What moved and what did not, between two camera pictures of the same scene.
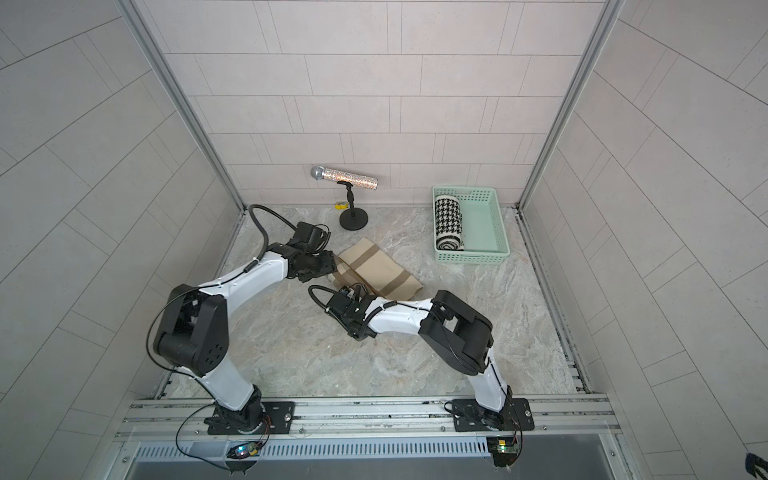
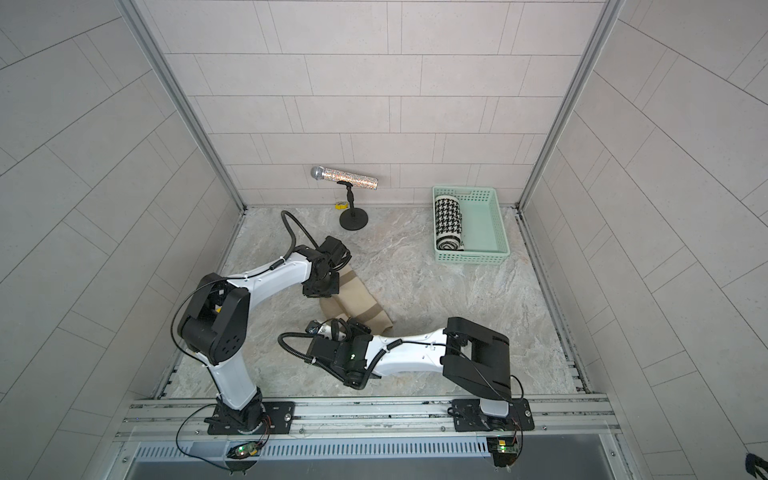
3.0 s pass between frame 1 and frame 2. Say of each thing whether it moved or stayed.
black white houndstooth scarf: stayed
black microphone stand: stayed
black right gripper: moved
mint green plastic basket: stayed
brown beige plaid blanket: moved
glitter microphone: stayed
